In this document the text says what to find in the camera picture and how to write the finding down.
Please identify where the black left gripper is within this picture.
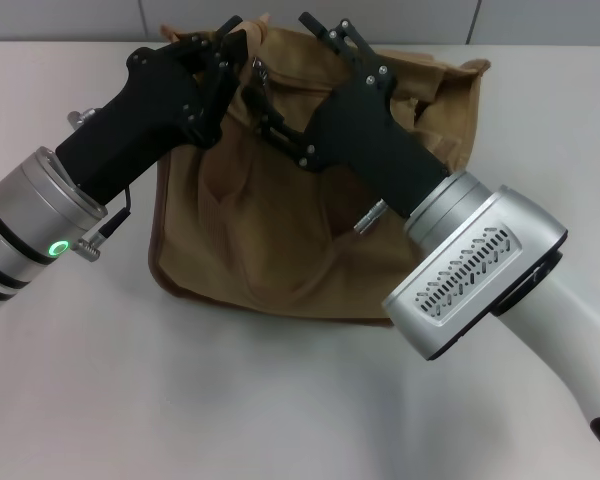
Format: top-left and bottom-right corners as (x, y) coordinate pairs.
(54, 18), (250, 207)

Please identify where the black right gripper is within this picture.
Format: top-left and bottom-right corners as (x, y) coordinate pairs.
(242, 12), (452, 220)

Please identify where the silver metal zipper pull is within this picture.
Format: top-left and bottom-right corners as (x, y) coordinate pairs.
(252, 57), (271, 89)

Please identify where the khaki canvas food bag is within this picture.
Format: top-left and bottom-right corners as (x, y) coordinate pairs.
(147, 19), (491, 326)

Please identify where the silver elbow connector black cable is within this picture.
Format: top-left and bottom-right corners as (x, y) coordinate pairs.
(74, 184), (134, 260)

